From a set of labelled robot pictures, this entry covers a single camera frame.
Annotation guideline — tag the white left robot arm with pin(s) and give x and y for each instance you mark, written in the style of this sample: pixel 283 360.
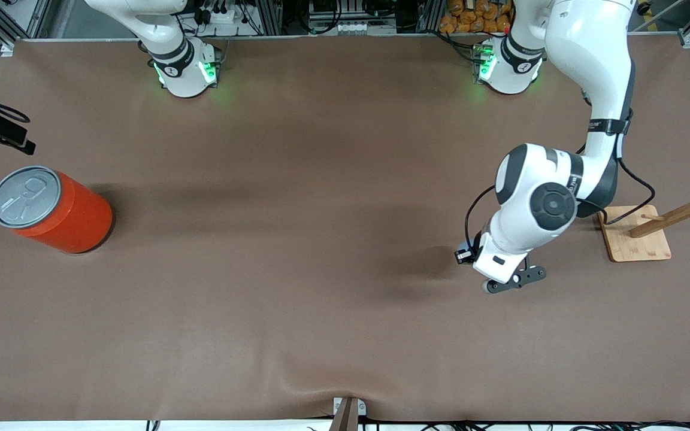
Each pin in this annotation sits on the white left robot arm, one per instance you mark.
pixel 590 60

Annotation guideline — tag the wooden cup stand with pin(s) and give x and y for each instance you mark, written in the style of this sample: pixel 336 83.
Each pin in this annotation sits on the wooden cup stand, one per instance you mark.
pixel 632 239

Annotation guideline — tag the red can with grey lid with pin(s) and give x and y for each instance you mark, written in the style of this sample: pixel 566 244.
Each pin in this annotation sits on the red can with grey lid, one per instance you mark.
pixel 75 218

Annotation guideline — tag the brown table cover cloth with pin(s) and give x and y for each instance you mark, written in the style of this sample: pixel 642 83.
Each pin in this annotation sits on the brown table cover cloth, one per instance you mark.
pixel 345 329

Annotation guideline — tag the metal table edge clamp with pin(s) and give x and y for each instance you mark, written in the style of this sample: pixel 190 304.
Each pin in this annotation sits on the metal table edge clamp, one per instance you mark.
pixel 348 414

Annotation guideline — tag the orange packets pile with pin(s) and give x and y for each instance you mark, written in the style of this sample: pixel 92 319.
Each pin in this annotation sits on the orange packets pile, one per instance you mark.
pixel 471 15

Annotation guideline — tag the white power strip with plugs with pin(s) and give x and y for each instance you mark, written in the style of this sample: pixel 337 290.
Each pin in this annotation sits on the white power strip with plugs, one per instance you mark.
pixel 219 12

